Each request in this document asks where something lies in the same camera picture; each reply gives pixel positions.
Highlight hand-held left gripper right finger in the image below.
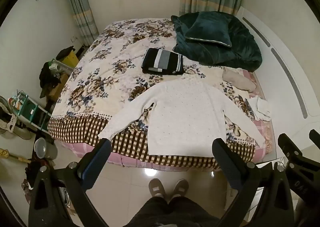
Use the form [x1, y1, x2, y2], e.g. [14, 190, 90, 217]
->
[212, 138, 295, 227]

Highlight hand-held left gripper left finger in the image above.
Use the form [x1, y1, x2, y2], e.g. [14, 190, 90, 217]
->
[28, 138, 111, 227]

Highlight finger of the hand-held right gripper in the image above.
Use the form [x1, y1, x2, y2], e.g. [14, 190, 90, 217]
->
[277, 133, 320, 205]
[309, 129, 320, 144]

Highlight white knit sweater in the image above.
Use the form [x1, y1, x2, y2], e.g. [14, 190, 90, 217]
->
[98, 73, 266, 155]

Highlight metal pot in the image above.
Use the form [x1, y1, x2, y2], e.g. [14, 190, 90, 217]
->
[33, 137, 58, 160]

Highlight grey slipper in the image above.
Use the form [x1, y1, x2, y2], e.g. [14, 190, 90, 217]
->
[172, 179, 189, 199]
[148, 178, 166, 199]

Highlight small white cloth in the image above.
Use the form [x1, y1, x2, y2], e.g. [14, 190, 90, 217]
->
[249, 97, 272, 121]

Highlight person's dark pants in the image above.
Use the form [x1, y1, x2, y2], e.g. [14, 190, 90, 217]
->
[128, 196, 221, 227]

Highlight yellow broom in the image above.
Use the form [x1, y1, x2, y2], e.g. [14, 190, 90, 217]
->
[0, 148, 32, 164]

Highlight white bed headboard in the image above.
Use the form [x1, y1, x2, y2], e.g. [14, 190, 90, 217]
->
[236, 7, 320, 140]

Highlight green shelf rack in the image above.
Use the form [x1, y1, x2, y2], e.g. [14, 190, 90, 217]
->
[9, 90, 52, 133]

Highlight beige cloth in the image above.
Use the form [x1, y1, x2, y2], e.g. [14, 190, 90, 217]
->
[222, 68, 257, 93]

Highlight black garment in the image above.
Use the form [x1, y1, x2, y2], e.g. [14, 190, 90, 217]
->
[39, 61, 62, 98]

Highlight floral checked bed blanket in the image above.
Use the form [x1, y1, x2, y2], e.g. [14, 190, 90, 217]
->
[47, 18, 273, 170]

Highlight yellow box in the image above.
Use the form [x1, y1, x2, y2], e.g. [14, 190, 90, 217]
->
[60, 50, 80, 69]

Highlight dark green quilt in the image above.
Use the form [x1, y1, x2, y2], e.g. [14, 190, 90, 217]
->
[171, 11, 263, 72]

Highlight black grey striped folded sweater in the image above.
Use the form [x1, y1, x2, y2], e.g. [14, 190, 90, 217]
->
[141, 48, 185, 76]

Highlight dark green pillow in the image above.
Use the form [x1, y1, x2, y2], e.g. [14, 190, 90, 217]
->
[184, 14, 233, 48]

